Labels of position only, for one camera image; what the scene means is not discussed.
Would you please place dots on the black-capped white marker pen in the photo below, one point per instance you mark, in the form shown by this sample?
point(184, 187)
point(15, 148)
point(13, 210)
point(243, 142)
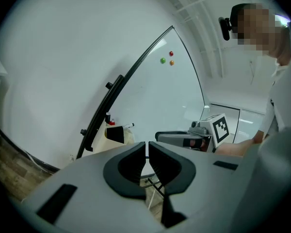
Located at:
point(128, 126)

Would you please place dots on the person's right forearm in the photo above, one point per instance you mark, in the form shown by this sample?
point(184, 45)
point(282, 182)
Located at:
point(232, 148)

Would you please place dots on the black head-mounted camera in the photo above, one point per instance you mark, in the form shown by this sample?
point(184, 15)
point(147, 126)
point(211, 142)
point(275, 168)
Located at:
point(225, 25)

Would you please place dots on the black and white whiteboard eraser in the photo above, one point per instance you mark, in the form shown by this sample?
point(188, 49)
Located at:
point(115, 135)

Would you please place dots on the person's head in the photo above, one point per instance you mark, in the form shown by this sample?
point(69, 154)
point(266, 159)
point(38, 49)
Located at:
point(262, 28)

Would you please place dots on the green round magnet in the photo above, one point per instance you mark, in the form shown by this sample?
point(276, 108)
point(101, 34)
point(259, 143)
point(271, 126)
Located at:
point(163, 60)

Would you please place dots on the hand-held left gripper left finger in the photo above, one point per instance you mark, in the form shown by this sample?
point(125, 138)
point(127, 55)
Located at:
point(87, 186)

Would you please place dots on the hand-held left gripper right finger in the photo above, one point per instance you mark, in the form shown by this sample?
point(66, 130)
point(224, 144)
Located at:
point(203, 178)

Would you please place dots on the orange round magnet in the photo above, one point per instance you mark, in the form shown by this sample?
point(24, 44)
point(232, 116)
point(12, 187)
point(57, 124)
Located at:
point(172, 62)

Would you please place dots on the red round magnet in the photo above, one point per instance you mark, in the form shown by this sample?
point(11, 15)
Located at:
point(171, 54)

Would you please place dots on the person's white shirt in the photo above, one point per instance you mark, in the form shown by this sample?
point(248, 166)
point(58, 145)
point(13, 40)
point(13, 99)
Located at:
point(281, 101)

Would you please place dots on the white storage box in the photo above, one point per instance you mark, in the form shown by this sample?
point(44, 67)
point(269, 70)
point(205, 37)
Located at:
point(129, 137)

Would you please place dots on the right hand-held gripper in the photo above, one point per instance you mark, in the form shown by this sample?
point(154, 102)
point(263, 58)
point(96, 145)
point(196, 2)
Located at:
point(219, 130)

